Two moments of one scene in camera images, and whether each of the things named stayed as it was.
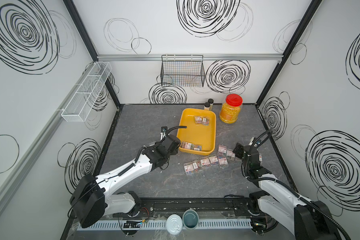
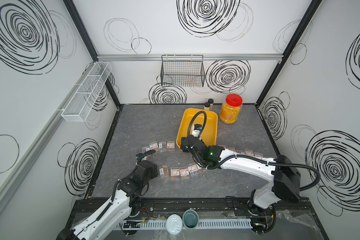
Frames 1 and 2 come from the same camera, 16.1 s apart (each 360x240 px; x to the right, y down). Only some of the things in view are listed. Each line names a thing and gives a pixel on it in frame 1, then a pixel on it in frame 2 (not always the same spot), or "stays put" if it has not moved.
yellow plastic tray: x=197 y=134 stays put
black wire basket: x=185 y=70 stays put
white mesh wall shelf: x=81 y=104 stays put
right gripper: x=239 y=149 -> x=182 y=146
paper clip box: x=195 y=165 stays put
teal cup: x=190 y=219 stays put
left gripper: x=176 y=151 -> x=154 y=170
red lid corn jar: x=230 y=110 stays put
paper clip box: x=188 y=167 -> x=184 y=174
